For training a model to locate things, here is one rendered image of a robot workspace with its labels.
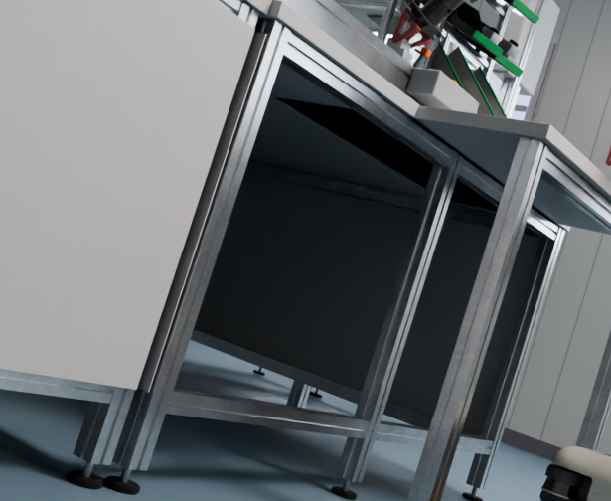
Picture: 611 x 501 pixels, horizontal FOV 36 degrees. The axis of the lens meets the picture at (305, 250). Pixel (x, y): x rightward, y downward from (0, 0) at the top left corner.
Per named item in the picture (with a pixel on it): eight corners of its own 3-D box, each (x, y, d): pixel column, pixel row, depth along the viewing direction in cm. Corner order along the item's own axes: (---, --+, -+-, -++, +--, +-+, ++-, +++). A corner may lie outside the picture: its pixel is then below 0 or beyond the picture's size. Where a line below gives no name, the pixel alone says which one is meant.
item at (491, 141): (669, 247, 253) (672, 237, 253) (545, 138, 181) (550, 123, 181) (443, 200, 295) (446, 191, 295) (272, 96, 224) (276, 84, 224)
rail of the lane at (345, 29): (467, 158, 238) (480, 117, 238) (257, 4, 166) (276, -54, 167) (448, 154, 241) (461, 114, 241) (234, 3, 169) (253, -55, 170)
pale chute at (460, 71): (482, 127, 255) (496, 117, 253) (455, 109, 246) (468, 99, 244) (447, 56, 271) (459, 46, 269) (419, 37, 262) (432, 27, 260)
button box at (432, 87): (472, 127, 222) (480, 102, 222) (432, 95, 205) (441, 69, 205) (446, 123, 226) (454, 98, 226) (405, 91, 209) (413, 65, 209)
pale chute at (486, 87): (504, 145, 267) (517, 135, 265) (478, 128, 258) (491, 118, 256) (469, 76, 283) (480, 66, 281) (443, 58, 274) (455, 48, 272)
